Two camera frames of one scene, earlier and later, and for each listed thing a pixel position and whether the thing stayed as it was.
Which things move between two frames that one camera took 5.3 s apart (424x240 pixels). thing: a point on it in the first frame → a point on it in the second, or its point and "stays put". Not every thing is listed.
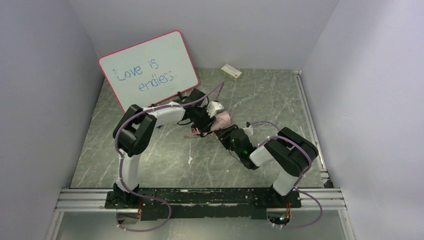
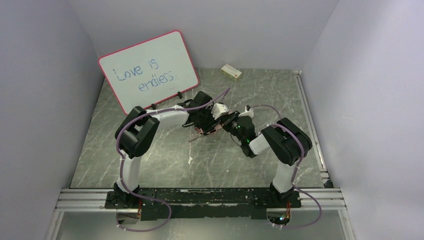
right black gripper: (224, 136) → (227, 120)
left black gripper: (205, 122) stays put
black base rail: (202, 204) stays put
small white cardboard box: (231, 72) stays put
